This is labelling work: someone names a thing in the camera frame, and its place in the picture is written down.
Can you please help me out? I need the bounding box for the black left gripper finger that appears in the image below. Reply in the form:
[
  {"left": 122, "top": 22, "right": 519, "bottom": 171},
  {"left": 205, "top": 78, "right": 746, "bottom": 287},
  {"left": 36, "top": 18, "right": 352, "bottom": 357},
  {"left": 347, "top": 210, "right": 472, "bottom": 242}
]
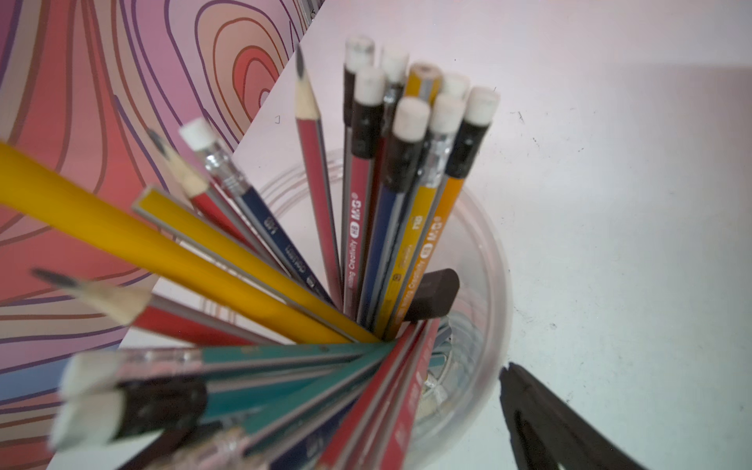
[{"left": 499, "top": 363, "right": 642, "bottom": 469}]

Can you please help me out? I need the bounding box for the black eraser cap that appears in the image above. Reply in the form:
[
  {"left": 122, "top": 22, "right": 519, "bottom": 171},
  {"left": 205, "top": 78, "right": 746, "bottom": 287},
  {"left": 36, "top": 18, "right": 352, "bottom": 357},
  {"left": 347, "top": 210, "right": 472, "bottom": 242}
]
[{"left": 405, "top": 268, "right": 460, "bottom": 322}]

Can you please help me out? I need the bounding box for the pencil holder with pencils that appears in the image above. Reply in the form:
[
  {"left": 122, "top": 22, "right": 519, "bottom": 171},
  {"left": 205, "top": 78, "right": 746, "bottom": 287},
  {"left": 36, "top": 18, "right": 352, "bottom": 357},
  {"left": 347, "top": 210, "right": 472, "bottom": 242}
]
[{"left": 199, "top": 149, "right": 513, "bottom": 470}]

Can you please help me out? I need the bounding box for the orange pencil black ferrule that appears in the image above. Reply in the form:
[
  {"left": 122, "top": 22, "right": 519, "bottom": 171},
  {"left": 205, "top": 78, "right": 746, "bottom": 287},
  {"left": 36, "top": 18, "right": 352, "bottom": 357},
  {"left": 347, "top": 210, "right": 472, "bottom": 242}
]
[{"left": 379, "top": 86, "right": 499, "bottom": 340}]

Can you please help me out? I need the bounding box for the green pencil white eraser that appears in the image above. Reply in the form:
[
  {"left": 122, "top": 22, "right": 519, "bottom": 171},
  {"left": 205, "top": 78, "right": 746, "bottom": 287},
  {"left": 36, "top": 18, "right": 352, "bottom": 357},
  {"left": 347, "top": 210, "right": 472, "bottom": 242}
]
[{"left": 59, "top": 342, "right": 390, "bottom": 399}]

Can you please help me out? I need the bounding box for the thin yellow pencil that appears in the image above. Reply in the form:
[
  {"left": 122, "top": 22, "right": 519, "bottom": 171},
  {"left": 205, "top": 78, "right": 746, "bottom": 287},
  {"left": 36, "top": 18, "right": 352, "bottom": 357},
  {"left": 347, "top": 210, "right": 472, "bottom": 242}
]
[{"left": 131, "top": 187, "right": 379, "bottom": 344}]

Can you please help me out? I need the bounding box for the red sharpened pencil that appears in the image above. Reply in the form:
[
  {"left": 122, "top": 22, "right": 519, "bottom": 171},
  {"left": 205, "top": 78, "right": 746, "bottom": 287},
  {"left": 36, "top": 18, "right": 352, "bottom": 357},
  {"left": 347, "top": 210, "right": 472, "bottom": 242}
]
[{"left": 294, "top": 45, "right": 343, "bottom": 311}]

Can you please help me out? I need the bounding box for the blue pencil white eraser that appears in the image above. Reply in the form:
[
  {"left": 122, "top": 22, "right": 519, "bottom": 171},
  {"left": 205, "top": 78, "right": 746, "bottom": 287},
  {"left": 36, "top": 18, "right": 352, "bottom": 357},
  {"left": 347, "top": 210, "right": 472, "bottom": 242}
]
[{"left": 179, "top": 117, "right": 335, "bottom": 307}]

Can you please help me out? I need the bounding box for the thick yellow pencil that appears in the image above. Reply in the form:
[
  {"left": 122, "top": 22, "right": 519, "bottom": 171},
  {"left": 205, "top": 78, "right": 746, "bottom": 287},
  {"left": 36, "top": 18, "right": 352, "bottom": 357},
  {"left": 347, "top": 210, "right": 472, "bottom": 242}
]
[{"left": 1, "top": 143, "right": 348, "bottom": 344}]

